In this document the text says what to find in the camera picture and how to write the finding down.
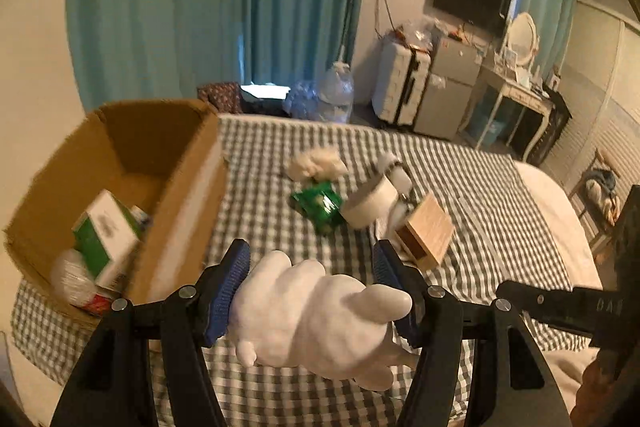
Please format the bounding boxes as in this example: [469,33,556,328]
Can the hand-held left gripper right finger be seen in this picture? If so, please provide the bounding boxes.
[371,238,573,427]

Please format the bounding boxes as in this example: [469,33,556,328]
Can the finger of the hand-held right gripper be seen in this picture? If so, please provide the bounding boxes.
[495,279,577,334]

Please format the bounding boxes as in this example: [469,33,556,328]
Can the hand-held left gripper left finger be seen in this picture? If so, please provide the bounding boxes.
[50,238,252,427]

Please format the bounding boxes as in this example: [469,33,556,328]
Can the white round paper ring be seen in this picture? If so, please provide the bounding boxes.
[341,176,399,229]

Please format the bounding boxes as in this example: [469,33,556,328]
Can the brown cardboard box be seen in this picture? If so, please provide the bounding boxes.
[2,99,231,323]

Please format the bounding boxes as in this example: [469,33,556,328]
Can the white figurine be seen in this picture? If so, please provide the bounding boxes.
[225,249,421,392]

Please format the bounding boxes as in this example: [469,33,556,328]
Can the clear jar blue red label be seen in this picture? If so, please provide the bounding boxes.
[50,248,121,318]

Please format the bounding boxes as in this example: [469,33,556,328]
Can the person's right hand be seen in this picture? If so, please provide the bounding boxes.
[575,354,618,427]

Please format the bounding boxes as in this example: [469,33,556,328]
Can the wooden box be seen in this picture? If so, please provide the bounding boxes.
[396,192,455,271]

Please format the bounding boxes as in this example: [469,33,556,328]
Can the green snack packet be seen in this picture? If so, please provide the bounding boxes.
[291,179,345,236]

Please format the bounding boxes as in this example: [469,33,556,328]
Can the crumpled white tissue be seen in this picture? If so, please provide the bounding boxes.
[286,147,348,182]

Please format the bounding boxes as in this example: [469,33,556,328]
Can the wooden chair with clothes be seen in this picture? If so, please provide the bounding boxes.
[572,149,623,253]

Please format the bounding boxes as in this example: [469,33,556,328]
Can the green white carton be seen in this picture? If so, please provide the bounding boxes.
[71,189,151,293]

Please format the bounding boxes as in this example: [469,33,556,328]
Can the blue bin under table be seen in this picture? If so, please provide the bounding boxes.
[471,106,502,148]

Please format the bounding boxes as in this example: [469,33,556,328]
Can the large clear water bottle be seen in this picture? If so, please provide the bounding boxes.
[319,62,357,124]

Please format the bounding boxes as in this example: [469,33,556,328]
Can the black bag beside table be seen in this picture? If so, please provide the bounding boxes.
[527,89,572,165]

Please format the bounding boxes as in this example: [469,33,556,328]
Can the grey mini fridge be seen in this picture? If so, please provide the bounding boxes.
[414,36,485,141]

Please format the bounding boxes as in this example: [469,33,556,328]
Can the white suitcase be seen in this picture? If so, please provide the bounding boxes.
[374,39,432,126]

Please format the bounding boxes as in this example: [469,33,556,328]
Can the blue plastic bag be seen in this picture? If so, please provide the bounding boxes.
[284,79,323,118]

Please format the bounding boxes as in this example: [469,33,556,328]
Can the dark patterned bag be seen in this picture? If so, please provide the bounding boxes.
[196,82,242,115]

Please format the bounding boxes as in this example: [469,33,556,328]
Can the white paper on dark case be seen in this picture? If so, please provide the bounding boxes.
[239,83,292,116]

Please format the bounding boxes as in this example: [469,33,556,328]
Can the white dressing table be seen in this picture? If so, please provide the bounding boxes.
[459,66,557,162]

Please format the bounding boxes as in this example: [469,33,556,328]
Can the white mop pole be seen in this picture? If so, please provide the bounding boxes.
[337,19,349,65]

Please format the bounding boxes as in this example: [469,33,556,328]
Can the white louvered wardrobe doors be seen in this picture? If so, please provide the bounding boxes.
[542,2,640,208]

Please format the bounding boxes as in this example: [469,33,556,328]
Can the crumpled clear bags on fridge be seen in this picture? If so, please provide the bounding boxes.
[400,19,451,51]

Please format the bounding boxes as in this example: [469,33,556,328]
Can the oval white mirror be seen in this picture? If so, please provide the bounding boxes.
[502,12,540,68]

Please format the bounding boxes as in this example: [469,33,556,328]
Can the light teal curtain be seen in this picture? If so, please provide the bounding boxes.
[66,0,248,112]

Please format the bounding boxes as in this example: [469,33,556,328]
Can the black wall cable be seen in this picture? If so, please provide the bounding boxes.
[375,0,402,38]

